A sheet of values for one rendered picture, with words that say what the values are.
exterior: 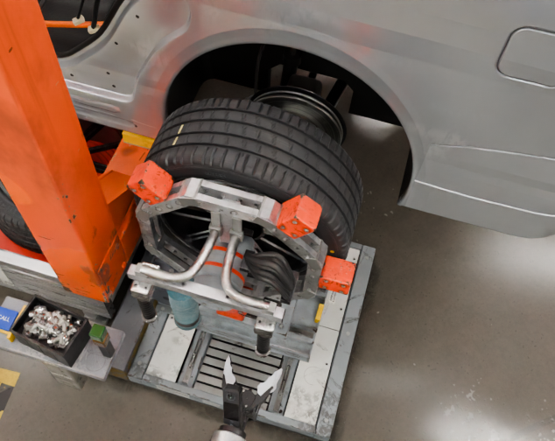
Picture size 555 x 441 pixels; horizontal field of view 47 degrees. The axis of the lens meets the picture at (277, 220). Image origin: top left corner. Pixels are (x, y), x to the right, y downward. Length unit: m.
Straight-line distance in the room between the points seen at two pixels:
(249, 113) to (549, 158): 0.81
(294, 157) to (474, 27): 0.53
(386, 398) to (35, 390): 1.36
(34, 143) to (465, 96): 1.03
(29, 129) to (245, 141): 0.54
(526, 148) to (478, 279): 1.21
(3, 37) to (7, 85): 0.10
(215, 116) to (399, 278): 1.39
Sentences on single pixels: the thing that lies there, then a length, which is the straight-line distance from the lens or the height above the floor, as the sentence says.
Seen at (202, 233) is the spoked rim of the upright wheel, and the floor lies 0.74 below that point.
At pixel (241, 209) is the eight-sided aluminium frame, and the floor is 1.12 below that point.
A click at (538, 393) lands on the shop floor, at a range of 2.84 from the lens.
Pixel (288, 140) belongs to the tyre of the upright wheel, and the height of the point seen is 1.16.
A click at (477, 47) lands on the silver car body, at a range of 1.59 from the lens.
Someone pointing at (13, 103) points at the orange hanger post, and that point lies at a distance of 1.37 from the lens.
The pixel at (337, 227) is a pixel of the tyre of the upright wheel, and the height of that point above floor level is 1.01.
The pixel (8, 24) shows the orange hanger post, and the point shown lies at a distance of 1.29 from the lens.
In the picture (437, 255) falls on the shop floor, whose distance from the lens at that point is 2.94.
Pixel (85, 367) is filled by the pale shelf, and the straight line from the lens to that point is 2.21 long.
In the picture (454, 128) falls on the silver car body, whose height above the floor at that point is 1.17.
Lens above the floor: 2.50
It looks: 60 degrees down
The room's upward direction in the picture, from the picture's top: 5 degrees clockwise
